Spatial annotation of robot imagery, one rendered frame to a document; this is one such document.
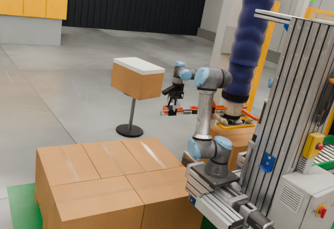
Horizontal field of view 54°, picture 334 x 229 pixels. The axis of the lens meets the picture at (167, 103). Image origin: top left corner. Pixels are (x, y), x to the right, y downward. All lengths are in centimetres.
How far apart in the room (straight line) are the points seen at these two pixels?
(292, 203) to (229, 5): 243
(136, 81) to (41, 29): 558
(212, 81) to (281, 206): 78
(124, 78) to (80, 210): 239
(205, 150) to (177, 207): 91
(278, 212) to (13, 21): 826
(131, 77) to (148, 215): 218
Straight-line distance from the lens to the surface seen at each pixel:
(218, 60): 383
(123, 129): 481
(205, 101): 192
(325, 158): 420
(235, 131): 306
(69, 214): 242
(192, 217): 293
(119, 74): 454
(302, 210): 190
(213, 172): 206
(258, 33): 260
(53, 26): 958
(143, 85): 426
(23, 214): 329
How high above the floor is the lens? 208
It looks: 20 degrees down
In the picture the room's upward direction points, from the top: 10 degrees clockwise
